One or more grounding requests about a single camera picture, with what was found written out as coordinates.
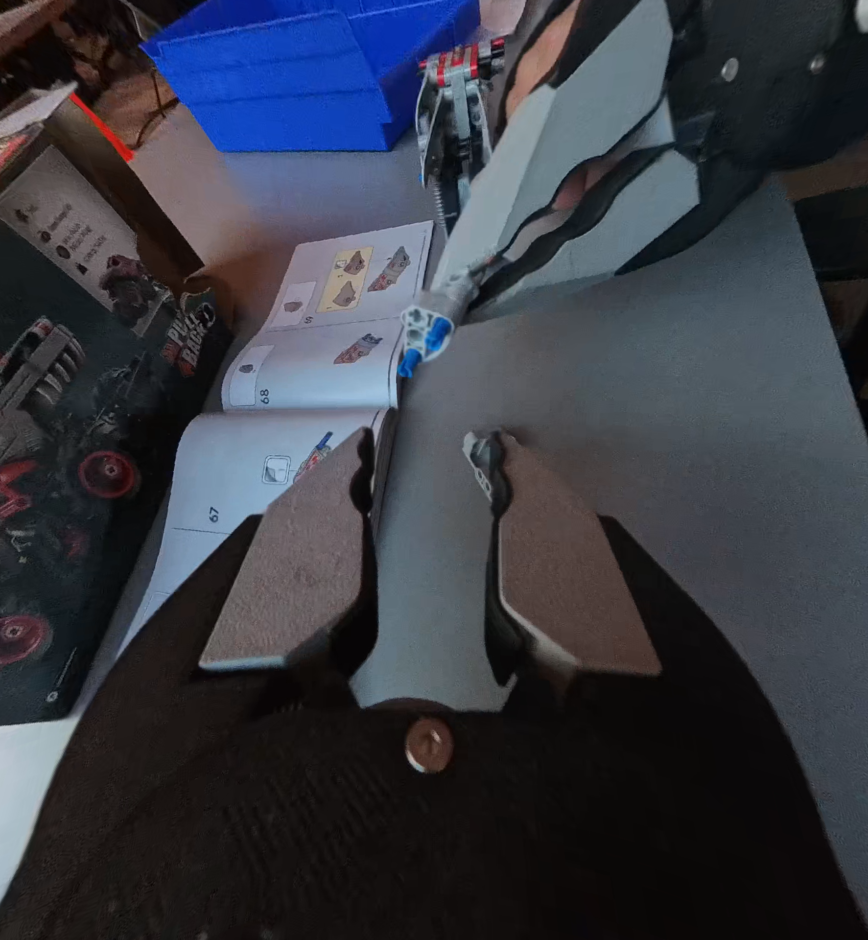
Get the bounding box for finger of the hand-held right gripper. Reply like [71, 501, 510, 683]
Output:
[465, 145, 703, 324]
[432, 0, 676, 289]

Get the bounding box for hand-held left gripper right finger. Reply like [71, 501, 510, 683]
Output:
[484, 432, 662, 687]

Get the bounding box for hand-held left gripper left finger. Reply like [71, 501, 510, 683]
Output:
[197, 428, 382, 680]

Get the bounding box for grey lego panel piece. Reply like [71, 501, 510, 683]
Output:
[462, 429, 507, 504]

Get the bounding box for grey lego connector piece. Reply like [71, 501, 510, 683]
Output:
[426, 270, 479, 309]

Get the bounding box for grey lego beam blue pins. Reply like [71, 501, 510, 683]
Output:
[397, 303, 455, 379]

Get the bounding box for partly built lego model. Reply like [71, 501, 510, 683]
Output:
[413, 43, 510, 237]

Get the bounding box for lego instruction booklet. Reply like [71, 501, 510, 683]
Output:
[99, 219, 436, 665]

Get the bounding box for black lego set box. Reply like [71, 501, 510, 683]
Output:
[0, 87, 235, 729]

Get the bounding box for person's right hand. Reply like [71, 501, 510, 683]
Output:
[504, 13, 583, 105]

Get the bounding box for blue plastic bin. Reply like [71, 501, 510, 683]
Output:
[140, 0, 482, 154]

